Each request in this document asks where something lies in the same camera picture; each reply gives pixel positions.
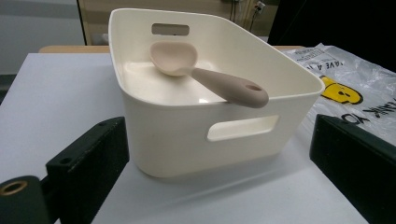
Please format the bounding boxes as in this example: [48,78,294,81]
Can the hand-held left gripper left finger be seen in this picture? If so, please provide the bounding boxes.
[46,116,131,224]

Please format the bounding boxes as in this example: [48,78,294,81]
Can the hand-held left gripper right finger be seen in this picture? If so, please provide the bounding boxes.
[309,113,396,224]

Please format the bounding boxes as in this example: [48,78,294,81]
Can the clear plastic bag yellow print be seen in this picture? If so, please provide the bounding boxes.
[282,43,396,147]

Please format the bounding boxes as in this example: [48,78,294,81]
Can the white plastic basket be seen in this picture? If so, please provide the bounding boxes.
[107,7,326,179]

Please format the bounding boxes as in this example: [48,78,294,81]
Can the beige spoon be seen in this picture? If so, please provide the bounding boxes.
[148,40,270,109]

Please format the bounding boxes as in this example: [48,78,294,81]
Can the light wooden table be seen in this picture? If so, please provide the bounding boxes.
[38,45,304,55]

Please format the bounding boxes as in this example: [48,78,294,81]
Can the dark curtain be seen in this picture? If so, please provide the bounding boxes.
[267,0,396,73]

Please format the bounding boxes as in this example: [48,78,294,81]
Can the hanging black cables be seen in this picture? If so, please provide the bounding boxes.
[228,0,265,33]

